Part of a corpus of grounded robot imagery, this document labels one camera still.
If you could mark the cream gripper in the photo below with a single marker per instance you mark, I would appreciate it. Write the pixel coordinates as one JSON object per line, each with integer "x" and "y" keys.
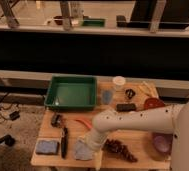
{"x": 98, "y": 160}

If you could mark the grey-blue towel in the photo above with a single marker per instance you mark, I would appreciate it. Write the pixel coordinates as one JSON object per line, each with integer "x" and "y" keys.
{"x": 82, "y": 151}

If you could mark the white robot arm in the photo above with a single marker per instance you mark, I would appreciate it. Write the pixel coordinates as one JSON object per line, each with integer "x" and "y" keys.
{"x": 173, "y": 119}

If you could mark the clear blue plastic cup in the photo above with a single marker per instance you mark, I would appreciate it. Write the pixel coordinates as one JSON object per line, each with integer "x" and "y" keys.
{"x": 107, "y": 97}

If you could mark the white paper cup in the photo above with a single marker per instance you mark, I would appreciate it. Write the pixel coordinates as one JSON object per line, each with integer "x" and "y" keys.
{"x": 118, "y": 83}

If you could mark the brown grape bunch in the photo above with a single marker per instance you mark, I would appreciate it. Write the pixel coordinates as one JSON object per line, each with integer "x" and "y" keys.
{"x": 117, "y": 147}

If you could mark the blue sponge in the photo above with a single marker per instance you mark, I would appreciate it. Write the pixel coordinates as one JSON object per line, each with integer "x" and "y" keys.
{"x": 47, "y": 147}

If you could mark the black rectangular block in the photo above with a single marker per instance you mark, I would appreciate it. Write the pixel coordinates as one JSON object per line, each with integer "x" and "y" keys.
{"x": 126, "y": 107}

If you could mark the small black brush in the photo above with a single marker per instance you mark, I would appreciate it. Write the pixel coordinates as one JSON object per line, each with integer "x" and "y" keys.
{"x": 57, "y": 120}

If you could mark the purple bowl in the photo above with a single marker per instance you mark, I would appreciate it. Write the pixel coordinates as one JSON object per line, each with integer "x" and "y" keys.
{"x": 162, "y": 142}

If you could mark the black binder clip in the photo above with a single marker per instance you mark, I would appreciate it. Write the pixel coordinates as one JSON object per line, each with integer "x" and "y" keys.
{"x": 129, "y": 93}

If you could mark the green plastic tray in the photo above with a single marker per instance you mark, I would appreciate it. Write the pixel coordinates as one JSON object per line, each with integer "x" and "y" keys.
{"x": 71, "y": 93}

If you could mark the red bowl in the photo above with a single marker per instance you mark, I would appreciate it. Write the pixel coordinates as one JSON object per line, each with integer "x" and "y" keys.
{"x": 152, "y": 103}

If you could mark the yellow wooden utensils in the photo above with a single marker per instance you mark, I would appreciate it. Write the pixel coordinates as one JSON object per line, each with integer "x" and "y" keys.
{"x": 147, "y": 89}

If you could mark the black power adapter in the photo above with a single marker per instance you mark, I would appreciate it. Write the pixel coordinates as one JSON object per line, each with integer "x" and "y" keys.
{"x": 14, "y": 115}

